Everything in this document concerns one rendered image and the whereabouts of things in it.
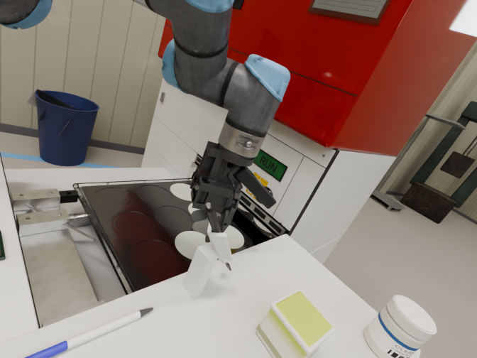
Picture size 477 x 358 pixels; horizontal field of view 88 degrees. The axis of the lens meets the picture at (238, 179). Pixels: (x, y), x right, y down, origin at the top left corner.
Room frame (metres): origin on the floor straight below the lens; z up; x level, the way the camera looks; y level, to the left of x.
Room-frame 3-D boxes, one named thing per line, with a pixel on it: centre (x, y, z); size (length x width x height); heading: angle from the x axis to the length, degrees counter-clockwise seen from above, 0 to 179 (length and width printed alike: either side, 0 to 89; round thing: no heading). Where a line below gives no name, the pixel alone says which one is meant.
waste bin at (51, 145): (1.94, 1.60, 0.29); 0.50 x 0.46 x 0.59; 126
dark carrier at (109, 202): (0.55, 0.12, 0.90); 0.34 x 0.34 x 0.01; 53
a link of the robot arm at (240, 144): (0.43, 0.02, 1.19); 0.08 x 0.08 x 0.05
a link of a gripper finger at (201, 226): (0.41, 0.02, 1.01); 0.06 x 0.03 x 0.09; 113
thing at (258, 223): (0.72, 0.00, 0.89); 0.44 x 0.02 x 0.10; 53
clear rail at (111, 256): (0.40, 0.23, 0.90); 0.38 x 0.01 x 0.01; 53
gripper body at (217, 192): (0.42, 0.03, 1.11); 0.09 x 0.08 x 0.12; 113
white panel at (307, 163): (0.84, 0.14, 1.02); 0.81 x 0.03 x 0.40; 53
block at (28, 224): (0.37, 0.33, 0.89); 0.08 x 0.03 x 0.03; 143
